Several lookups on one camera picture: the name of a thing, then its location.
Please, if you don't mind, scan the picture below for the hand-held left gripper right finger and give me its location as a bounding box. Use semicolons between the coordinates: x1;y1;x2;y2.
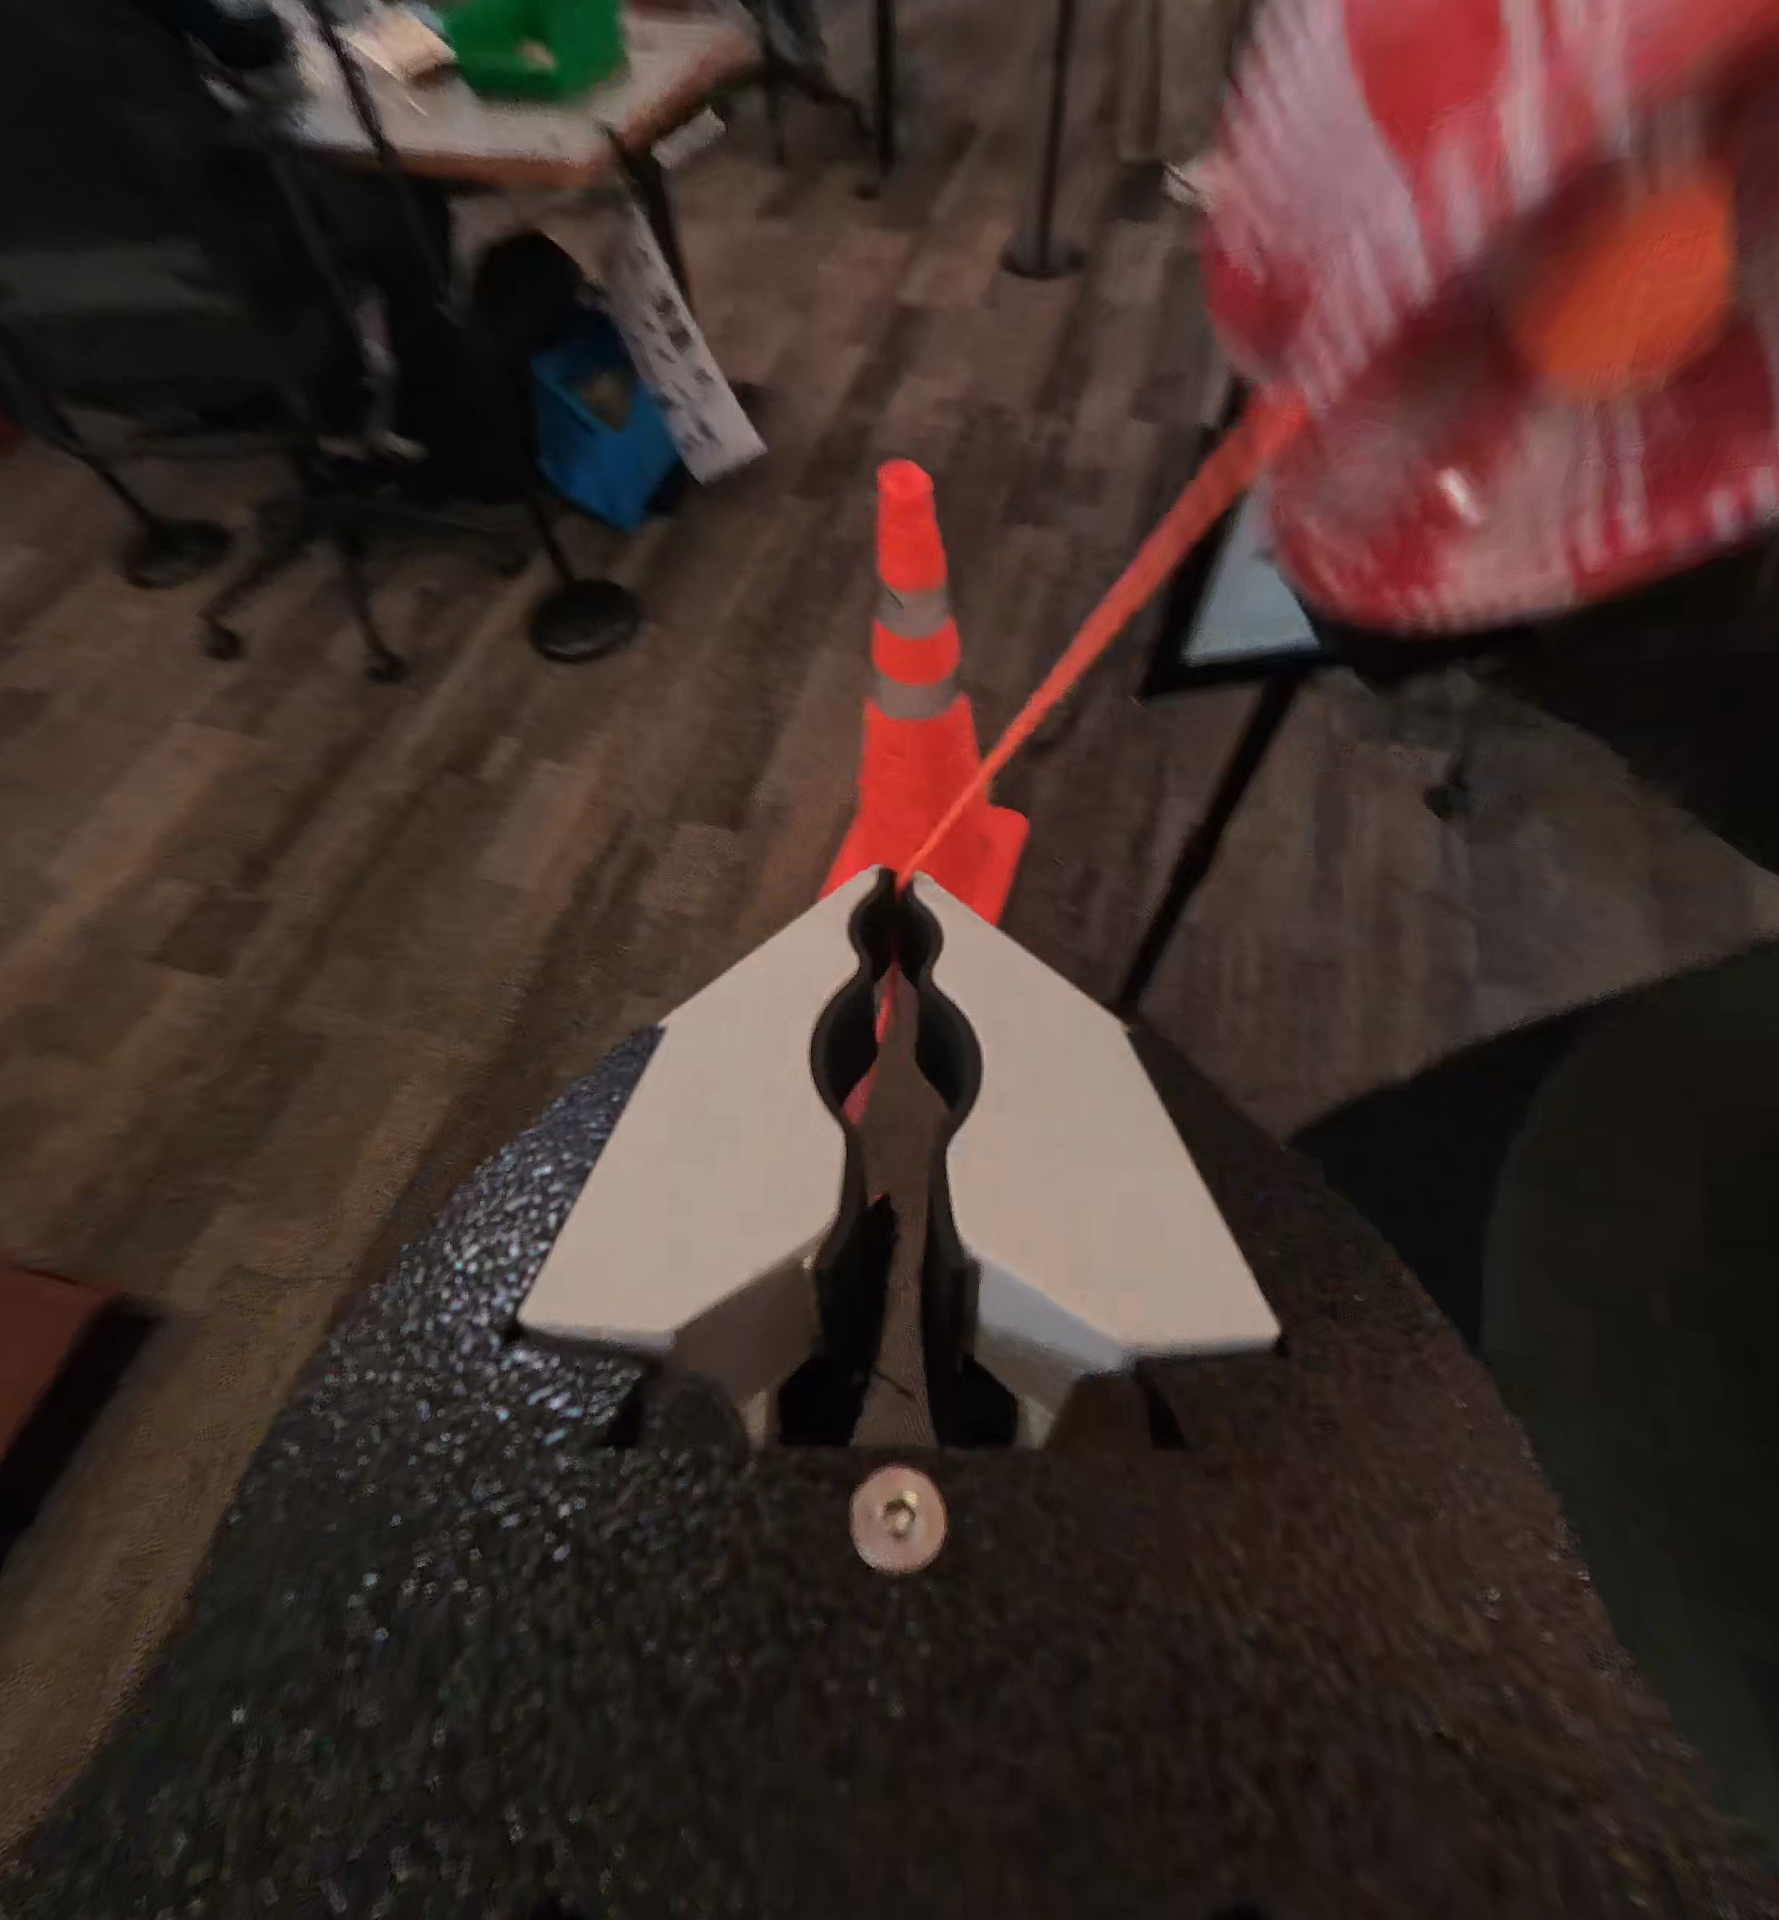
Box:
900;877;1279;1411

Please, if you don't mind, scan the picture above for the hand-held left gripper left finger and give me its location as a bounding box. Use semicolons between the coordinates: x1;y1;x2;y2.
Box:
521;877;893;1419

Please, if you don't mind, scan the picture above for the red white yo-yo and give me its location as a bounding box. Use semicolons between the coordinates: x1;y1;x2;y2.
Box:
1197;0;1779;638

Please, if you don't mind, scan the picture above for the orange striped traffic cone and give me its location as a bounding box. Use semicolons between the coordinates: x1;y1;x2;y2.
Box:
824;459;1035;917

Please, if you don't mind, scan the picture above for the black framed floor sign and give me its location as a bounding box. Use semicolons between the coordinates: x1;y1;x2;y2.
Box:
1108;496;1357;1023

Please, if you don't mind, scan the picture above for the blue bag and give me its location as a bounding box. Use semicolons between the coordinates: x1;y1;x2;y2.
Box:
531;315;681;536

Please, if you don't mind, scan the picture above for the printed paper sheet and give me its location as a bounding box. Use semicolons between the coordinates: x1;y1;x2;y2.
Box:
596;204;770;487

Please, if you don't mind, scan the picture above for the black stand pole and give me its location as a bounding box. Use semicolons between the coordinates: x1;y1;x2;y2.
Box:
1000;0;1088;284

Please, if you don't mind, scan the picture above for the white side table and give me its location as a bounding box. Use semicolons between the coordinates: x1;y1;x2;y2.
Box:
245;0;776;498

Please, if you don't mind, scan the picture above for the green tray bin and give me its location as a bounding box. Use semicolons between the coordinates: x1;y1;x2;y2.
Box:
441;0;636;98

